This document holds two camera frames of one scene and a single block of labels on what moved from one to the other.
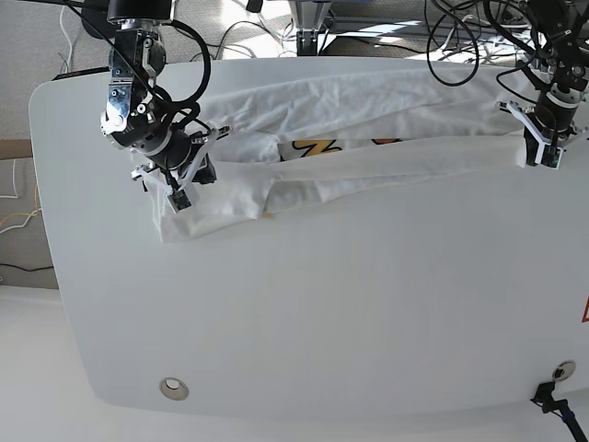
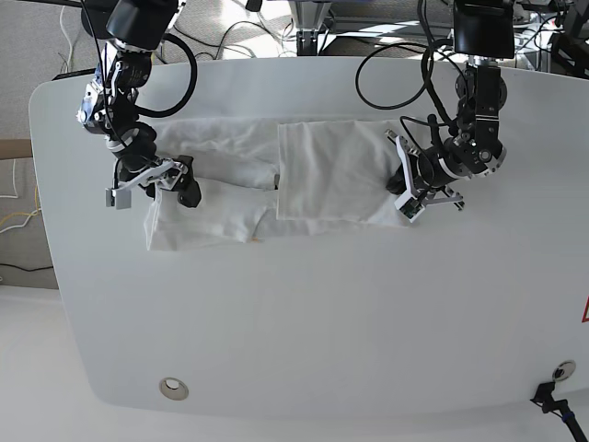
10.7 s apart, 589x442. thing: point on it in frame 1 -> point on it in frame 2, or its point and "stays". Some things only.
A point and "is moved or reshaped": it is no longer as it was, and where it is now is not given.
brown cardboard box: x=12 y=148 stays
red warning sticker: x=585 y=314 stays
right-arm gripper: x=174 y=168 -> x=167 y=173
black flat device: x=81 y=73 stays
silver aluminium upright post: x=309 y=15 stays
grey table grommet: x=564 y=370 stays
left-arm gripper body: x=550 y=120 -> x=412 y=203
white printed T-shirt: x=294 y=143 is moved or reshaped
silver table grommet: x=174 y=389 stays
